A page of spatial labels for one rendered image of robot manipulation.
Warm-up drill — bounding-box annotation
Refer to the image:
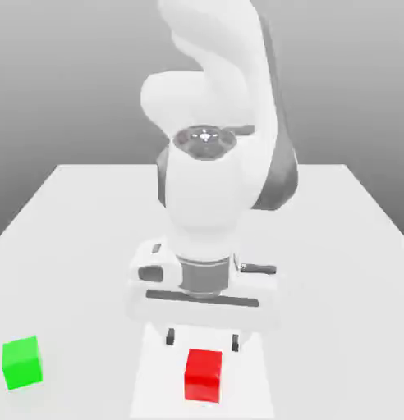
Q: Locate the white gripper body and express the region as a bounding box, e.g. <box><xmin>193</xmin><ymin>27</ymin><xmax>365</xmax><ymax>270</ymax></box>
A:
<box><xmin>123</xmin><ymin>274</ymin><xmax>284</xmax><ymax>331</ymax></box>

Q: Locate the small red cube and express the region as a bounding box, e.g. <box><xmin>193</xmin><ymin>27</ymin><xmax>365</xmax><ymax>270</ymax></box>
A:
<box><xmin>184</xmin><ymin>348</ymin><xmax>223</xmax><ymax>404</ymax></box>

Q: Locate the small green cube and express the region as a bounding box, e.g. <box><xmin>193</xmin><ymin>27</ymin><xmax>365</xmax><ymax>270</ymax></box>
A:
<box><xmin>1</xmin><ymin>335</ymin><xmax>44</xmax><ymax>392</ymax></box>

